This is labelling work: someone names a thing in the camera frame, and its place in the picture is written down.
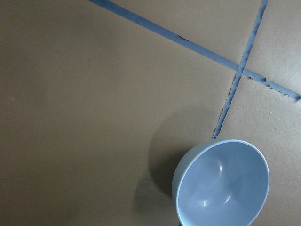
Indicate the blue bowl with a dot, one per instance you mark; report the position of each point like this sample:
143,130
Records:
221,182

